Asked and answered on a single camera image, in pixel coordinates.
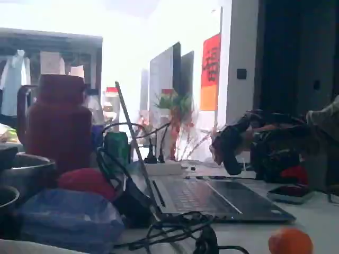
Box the dark leader robot arm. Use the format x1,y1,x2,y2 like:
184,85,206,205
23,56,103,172
248,110,321,185

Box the orange fruit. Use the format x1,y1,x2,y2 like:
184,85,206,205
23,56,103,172
267,227,315,254

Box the person's right forearm, brown sleeve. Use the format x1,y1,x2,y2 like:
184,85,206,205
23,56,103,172
306,95,339,138

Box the silver laptop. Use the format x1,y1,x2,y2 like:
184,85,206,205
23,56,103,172
114,81,297,223

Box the potted green plant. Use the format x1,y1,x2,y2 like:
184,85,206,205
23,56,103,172
153,91,195,161

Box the black smartphone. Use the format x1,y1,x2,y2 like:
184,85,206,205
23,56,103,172
266,185,316,205

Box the white power strip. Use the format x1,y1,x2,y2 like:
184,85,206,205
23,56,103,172
144,161,186,177

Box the dark framed glass door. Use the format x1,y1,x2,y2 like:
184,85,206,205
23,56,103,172
149,41,182,117
181,50,195,97

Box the small black charger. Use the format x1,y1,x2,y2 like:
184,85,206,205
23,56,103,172
113,177,159,229

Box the green drink can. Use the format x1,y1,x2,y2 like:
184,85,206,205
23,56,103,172
103,131,131,165

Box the red lidded white container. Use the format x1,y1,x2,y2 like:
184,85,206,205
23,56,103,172
102,86,119,120

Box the clear plastic bottle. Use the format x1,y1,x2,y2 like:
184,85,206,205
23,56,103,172
84,88,105,150

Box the red crumpled bag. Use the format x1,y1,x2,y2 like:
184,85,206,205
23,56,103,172
57,168,118,202

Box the dark red thermos jug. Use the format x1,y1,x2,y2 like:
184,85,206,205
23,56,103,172
17,74,93,175

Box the blue plastic bag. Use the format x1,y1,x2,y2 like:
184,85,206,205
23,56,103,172
15,188,126,254

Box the pale hanging garment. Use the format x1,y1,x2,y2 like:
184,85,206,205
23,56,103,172
39,51,66,76

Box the stainless steel bowl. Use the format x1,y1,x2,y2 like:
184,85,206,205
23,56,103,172
0,185,21,214
0,152,57,198

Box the white hanging garment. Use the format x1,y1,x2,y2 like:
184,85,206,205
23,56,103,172
0,49,31,117

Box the black plug cable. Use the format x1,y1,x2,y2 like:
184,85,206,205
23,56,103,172
158,122,173,164
102,122,159,164

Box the bundled black cable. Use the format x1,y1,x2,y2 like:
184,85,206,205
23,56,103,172
113,211,249,254

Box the red wall poster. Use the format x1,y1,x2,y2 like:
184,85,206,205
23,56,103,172
200,33,222,112

